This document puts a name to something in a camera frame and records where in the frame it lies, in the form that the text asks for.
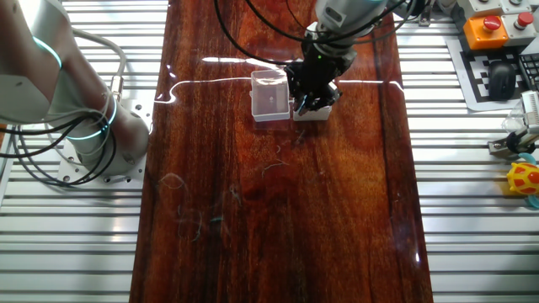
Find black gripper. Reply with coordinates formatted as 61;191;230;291
285;40;358;114

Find white pipette tip holder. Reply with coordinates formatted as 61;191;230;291
291;97;333;123

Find clear plastic box lid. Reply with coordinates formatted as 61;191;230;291
249;69;291;123

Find black white marker sheet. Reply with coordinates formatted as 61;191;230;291
445;35;539;113

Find red emergency stop button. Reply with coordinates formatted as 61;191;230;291
462;14;510;51

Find grey button box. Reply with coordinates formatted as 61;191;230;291
501;0;532;15
456;0;506;20

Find black computer mouse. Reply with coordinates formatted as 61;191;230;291
487;61;518;103

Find grey metal clamp tool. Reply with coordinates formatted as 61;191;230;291
488;129;539;160

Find grey emergency stop box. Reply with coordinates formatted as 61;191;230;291
500;11;539;47

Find black keyboard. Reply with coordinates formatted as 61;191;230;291
518;52;539;92

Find yellow red turtle toy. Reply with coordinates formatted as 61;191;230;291
506;151;539;210

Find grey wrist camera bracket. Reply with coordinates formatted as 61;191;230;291
313;0;359;33

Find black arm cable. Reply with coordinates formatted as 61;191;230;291
213;0;426;66

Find small metal bracket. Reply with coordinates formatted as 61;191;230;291
416;0;437;28

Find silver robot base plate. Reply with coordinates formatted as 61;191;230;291
56;98;156;187

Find thick grey base cable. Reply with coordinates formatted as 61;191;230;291
69;27;128;104

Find black base cable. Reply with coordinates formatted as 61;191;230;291
0;111;118;189

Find ribbed silver camera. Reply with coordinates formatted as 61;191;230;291
520;89;539;136

